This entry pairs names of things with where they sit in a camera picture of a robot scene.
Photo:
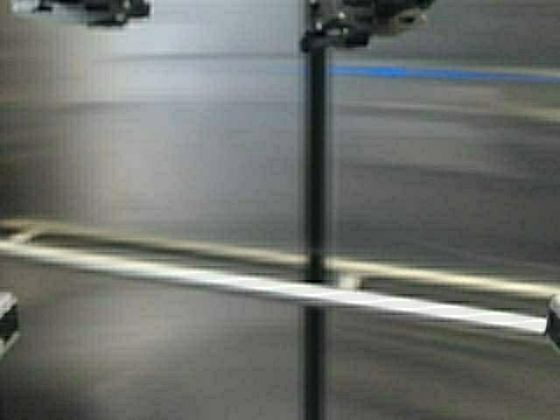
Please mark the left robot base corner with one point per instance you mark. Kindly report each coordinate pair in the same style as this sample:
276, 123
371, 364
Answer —
9, 321

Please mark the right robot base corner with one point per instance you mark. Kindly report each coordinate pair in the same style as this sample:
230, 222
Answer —
552, 330

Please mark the rear elevator handrail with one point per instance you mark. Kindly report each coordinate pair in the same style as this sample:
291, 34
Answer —
266, 287

